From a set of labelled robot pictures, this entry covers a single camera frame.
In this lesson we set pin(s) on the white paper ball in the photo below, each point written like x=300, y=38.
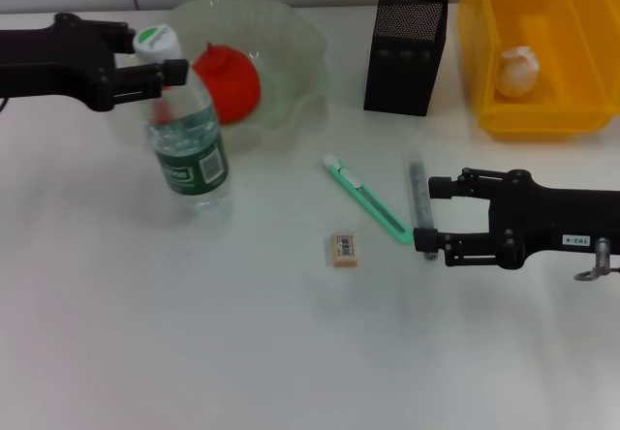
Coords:
x=518, y=74

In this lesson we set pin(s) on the black mesh pen holder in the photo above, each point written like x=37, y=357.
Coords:
x=402, y=71

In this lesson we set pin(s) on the clear bottle with green label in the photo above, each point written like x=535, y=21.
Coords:
x=191, y=159

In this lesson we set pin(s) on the yellow plastic bin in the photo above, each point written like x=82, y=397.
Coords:
x=542, y=115

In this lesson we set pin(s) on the pale green glass fruit plate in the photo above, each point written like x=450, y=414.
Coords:
x=290, y=62

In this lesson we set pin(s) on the beige eraser with barcode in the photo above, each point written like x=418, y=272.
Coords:
x=345, y=250

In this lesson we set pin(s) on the mint green utility knife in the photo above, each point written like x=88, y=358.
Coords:
x=368, y=202

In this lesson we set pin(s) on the red-orange fruit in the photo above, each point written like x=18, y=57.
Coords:
x=237, y=86

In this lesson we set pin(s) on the grey marker pen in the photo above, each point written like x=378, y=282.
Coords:
x=420, y=197

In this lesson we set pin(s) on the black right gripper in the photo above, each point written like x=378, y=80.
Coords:
x=552, y=226

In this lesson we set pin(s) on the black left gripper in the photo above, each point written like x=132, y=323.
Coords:
x=48, y=62

